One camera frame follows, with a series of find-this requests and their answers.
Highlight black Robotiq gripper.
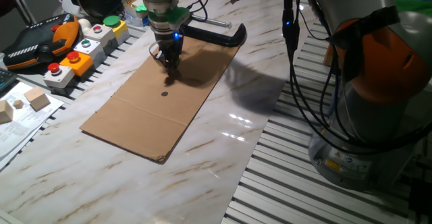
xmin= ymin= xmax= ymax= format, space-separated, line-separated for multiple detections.
xmin=153 ymin=31 xmax=185 ymax=76

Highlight dark red sleeved forearm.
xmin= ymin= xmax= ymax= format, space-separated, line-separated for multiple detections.
xmin=0 ymin=0 xmax=18 ymax=18

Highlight blue flat box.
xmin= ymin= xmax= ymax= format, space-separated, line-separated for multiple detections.
xmin=126 ymin=13 xmax=151 ymax=28

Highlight black C-clamp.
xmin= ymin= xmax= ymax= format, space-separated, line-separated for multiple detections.
xmin=182 ymin=14 xmax=248 ymax=48

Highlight yellow box green button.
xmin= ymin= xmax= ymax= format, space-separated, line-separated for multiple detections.
xmin=103 ymin=15 xmax=131 ymax=46

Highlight open box gold foil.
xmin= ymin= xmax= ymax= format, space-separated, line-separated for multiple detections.
xmin=123 ymin=0 xmax=149 ymax=19

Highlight brown cardboard sheet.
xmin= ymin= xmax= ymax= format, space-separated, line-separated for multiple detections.
xmin=80 ymin=34 xmax=240 ymax=164

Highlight white box small red button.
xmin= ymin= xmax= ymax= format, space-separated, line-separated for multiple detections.
xmin=83 ymin=24 xmax=119 ymax=55

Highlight white box green lamp button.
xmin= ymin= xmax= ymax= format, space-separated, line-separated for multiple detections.
xmin=73 ymin=38 xmax=107 ymax=69

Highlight orange box red button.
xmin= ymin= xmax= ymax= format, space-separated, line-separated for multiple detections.
xmin=59 ymin=51 xmax=94 ymax=77

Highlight white round ball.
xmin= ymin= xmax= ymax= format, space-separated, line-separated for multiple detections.
xmin=77 ymin=18 xmax=92 ymax=35

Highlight white box red mushroom button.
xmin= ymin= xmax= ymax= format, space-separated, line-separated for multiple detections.
xmin=43 ymin=62 xmax=76 ymax=89

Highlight black orange teach pendant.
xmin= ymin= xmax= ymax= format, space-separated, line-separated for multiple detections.
xmin=2 ymin=13 xmax=80 ymax=71

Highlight medium wooden cube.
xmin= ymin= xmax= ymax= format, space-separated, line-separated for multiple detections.
xmin=23 ymin=86 xmax=51 ymax=112

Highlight white marble pattern sheet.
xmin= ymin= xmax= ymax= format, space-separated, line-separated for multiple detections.
xmin=0 ymin=0 xmax=317 ymax=224

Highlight open brown cardboard box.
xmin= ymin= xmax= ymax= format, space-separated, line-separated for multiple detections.
xmin=323 ymin=45 xmax=335 ymax=68

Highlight printed white paper sheets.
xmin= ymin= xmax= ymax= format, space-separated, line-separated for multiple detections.
xmin=0 ymin=81 xmax=65 ymax=171

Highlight black computer keyboard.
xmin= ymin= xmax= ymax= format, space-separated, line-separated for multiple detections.
xmin=0 ymin=67 xmax=18 ymax=93

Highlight large wooden cube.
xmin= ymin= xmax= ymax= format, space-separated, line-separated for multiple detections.
xmin=0 ymin=99 xmax=14 ymax=125

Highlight thin grey sensor cable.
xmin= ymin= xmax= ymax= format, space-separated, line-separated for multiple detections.
xmin=148 ymin=41 xmax=166 ymax=68

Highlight black cable blue light plug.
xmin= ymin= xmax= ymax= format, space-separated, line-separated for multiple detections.
xmin=281 ymin=0 xmax=358 ymax=150

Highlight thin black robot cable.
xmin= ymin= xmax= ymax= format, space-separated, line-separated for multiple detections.
xmin=319 ymin=45 xmax=382 ymax=150

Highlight black velcro strap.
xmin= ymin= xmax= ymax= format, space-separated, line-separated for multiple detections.
xmin=327 ymin=5 xmax=401 ymax=83

